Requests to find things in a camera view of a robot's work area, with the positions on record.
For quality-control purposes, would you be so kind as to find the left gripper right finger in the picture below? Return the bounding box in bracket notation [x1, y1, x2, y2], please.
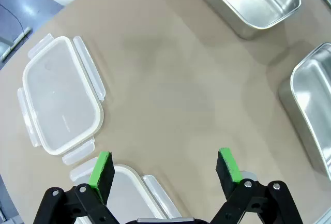
[210, 147, 303, 224]

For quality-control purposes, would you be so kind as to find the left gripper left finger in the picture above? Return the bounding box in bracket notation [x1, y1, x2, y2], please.
[32, 151, 122, 224]

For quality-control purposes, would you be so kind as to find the steel container with food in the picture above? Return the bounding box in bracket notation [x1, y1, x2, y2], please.
[69, 158, 182, 224]

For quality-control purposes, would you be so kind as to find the clear plastic snap lid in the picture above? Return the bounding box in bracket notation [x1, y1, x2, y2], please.
[17, 34, 106, 167]

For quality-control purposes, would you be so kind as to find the black floor cable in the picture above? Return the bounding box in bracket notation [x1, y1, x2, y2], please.
[0, 3, 25, 33]

